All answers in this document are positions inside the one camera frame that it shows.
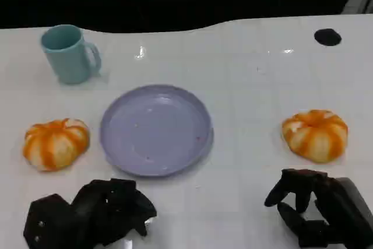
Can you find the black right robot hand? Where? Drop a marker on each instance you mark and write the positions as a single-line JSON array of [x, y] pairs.
[[341, 211]]

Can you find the pale green mug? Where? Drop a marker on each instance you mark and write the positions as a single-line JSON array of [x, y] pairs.
[[70, 62]]

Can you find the orange and white bread roll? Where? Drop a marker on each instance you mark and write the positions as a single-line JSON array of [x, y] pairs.
[[55, 147], [316, 138]]

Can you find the black table grommet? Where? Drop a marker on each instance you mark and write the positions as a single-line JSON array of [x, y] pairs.
[[327, 37]]

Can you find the lilac plate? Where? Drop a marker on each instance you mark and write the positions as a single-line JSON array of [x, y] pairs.
[[157, 132]]

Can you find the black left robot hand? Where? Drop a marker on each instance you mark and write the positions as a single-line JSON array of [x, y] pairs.
[[96, 211]]

